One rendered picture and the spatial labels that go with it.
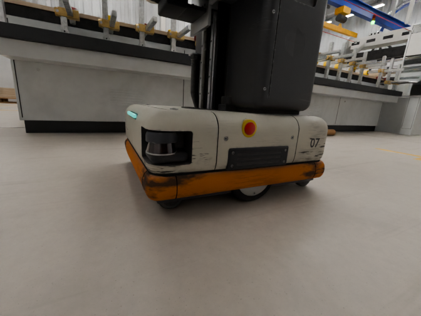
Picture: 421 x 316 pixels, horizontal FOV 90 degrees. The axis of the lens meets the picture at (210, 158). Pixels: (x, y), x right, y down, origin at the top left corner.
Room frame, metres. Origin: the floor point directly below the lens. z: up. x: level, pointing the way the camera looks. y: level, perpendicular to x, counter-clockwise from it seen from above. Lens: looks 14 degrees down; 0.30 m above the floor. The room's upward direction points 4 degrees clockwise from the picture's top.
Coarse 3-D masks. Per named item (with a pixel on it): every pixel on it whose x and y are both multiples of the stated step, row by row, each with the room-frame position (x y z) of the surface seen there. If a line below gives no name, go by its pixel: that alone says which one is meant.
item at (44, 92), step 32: (96, 32) 1.84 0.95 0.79; (128, 32) 1.95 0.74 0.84; (32, 64) 1.64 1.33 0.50; (32, 96) 1.62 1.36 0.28; (64, 96) 1.72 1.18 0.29; (96, 96) 1.83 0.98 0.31; (128, 96) 1.94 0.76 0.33; (160, 96) 2.08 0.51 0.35; (320, 96) 3.16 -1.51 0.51; (32, 128) 1.63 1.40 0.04; (64, 128) 1.73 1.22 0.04; (96, 128) 1.84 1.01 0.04; (352, 128) 3.66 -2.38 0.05
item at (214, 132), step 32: (128, 128) 0.86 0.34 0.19; (160, 128) 0.50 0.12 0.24; (192, 128) 0.53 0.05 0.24; (224, 128) 0.57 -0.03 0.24; (256, 128) 0.62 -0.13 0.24; (288, 128) 0.68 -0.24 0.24; (320, 128) 0.75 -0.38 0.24; (160, 160) 0.50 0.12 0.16; (192, 160) 0.53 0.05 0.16; (224, 160) 0.57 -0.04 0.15; (256, 160) 0.62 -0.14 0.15; (288, 160) 0.69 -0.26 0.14; (320, 160) 0.79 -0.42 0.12; (160, 192) 0.48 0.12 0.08; (192, 192) 0.53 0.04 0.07; (224, 192) 0.60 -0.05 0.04
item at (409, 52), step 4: (420, 32) 3.78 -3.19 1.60; (412, 36) 3.86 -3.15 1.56; (416, 36) 3.81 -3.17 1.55; (420, 36) 3.76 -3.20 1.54; (412, 40) 3.85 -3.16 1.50; (416, 40) 3.80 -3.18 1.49; (420, 40) 3.75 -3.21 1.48; (408, 44) 3.88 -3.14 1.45; (412, 44) 3.83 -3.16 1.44; (416, 44) 3.79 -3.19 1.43; (420, 44) 3.74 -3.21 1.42; (408, 48) 3.87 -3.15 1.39; (412, 48) 3.82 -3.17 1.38; (416, 48) 3.78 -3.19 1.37; (420, 48) 3.73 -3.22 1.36; (408, 52) 3.85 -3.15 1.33; (412, 52) 3.81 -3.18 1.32; (416, 52) 3.77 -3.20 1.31; (420, 52) 3.72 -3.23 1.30
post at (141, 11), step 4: (140, 0) 1.79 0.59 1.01; (140, 4) 1.79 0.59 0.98; (140, 8) 1.79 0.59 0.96; (140, 12) 1.79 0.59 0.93; (140, 16) 1.79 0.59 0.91; (140, 20) 1.79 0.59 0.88; (140, 32) 1.79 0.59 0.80; (144, 32) 1.80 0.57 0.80; (140, 36) 1.79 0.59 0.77; (144, 36) 1.80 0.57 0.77; (140, 40) 1.79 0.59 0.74; (144, 40) 1.80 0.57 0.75
